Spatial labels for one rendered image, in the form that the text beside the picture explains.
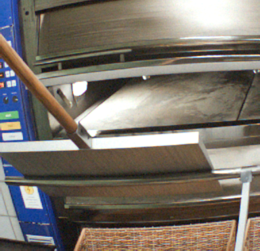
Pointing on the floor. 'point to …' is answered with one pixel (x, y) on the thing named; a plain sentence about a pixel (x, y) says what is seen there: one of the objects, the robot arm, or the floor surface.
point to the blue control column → (36, 215)
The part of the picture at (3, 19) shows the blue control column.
